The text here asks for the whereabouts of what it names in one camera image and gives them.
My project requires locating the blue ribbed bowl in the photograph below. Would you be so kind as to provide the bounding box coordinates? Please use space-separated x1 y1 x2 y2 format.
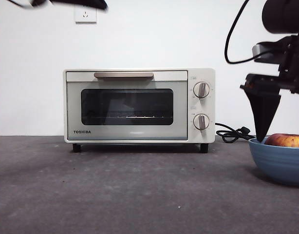
248 137 299 188

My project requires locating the cream Toshiba toaster oven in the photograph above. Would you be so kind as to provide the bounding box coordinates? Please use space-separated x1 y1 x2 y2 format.
63 68 216 154

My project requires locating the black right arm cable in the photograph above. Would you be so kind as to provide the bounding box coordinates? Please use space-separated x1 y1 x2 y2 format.
224 0 262 65

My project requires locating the black oven power cord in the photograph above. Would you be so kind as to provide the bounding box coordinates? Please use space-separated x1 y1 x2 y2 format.
214 122 257 144

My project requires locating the white wall socket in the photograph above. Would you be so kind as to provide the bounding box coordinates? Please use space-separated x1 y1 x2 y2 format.
75 5 97 24

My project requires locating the oven door with glass window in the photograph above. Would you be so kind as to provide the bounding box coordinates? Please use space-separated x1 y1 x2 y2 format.
66 71 188 141

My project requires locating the right wrist grey camera box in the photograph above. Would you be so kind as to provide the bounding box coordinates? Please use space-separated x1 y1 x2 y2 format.
252 41 290 63

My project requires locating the red apple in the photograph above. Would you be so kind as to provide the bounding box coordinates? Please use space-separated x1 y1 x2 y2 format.
264 133 299 148

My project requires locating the beige oven knob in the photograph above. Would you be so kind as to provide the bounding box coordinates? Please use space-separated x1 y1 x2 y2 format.
193 114 210 131
193 81 211 99

